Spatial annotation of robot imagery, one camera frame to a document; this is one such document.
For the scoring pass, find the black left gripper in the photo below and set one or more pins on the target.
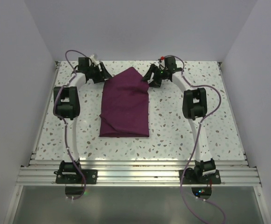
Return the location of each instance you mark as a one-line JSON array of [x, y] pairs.
[[101, 74]]

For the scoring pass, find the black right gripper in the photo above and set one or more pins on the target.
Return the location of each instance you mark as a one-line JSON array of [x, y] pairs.
[[156, 83]]

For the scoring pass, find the purple cloth mat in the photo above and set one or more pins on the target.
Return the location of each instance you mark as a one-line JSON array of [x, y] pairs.
[[125, 106]]

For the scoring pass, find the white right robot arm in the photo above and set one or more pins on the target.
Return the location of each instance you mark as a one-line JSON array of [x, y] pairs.
[[194, 109]]

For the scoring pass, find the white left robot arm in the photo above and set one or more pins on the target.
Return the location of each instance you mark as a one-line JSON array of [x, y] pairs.
[[67, 108]]

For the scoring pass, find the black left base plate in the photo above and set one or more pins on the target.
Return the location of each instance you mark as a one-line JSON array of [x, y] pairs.
[[89, 176]]

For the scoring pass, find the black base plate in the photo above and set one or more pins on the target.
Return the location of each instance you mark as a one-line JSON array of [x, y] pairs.
[[191, 178], [89, 176]]

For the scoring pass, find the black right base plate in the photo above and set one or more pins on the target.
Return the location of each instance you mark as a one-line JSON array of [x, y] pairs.
[[191, 178]]

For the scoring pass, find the aluminium rail frame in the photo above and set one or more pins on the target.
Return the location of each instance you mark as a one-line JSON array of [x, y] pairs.
[[138, 178]]

